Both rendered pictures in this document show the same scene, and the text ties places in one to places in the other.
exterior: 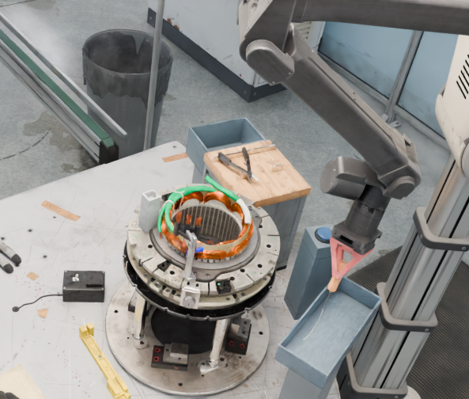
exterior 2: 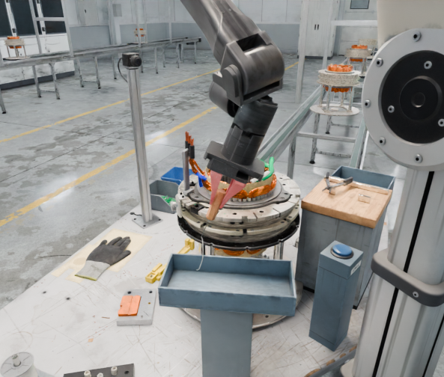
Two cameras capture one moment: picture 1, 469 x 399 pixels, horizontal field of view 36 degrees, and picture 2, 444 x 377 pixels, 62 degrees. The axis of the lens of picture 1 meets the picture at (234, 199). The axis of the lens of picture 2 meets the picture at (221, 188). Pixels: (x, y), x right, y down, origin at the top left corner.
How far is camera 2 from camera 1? 1.23 m
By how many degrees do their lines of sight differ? 59
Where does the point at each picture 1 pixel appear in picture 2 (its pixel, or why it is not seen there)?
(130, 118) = not seen: hidden behind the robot
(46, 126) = not seen: hidden behind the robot
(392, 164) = (219, 46)
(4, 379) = (138, 236)
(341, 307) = (269, 289)
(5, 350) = (157, 229)
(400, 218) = not seen: outside the picture
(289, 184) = (359, 210)
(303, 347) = (198, 280)
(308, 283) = (317, 296)
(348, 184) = (219, 90)
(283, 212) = (346, 235)
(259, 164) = (356, 194)
